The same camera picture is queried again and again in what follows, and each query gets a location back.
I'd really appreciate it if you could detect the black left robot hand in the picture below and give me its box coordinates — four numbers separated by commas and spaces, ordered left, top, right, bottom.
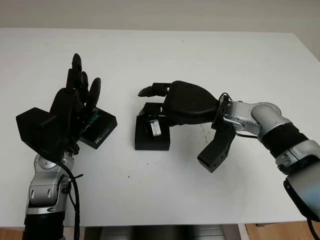
48, 53, 102, 152

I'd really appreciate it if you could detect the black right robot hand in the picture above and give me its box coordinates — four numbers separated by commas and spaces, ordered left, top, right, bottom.
137, 80, 226, 128

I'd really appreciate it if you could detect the black RealSense box lid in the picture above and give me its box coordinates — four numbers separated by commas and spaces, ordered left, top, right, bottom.
79, 107, 118, 151

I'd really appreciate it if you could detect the small silver RealSense camera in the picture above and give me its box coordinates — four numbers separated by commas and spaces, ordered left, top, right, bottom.
144, 119, 163, 138

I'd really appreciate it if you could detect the grey robot torso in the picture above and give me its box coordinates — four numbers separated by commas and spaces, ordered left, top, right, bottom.
83, 224, 241, 240

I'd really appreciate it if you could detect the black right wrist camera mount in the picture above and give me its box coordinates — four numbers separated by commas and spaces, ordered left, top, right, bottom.
196, 122, 236, 173

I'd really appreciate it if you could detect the black foam-lined camera box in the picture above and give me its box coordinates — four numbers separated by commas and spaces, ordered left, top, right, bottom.
134, 115, 171, 151

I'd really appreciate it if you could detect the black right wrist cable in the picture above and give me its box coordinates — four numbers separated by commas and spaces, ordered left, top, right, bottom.
218, 92, 258, 139

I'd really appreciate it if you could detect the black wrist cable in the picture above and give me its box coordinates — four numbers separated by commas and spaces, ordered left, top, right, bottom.
56, 159, 83, 240
218, 92, 258, 139

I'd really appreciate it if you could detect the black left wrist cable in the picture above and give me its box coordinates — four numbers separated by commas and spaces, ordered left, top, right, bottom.
56, 159, 83, 240

